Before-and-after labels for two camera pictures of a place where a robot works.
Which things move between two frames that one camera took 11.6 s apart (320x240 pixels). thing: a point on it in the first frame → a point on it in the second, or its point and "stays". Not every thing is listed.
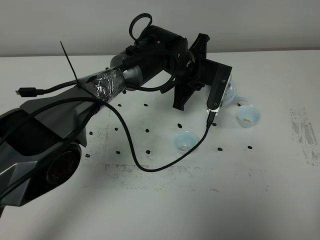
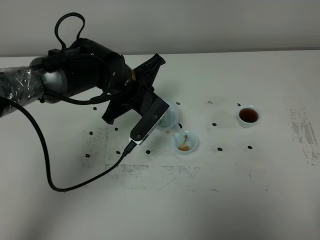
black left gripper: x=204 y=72 → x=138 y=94
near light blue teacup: x=184 y=141 stays
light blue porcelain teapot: x=229 y=98 → x=170 y=120
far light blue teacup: x=247 y=115 stays
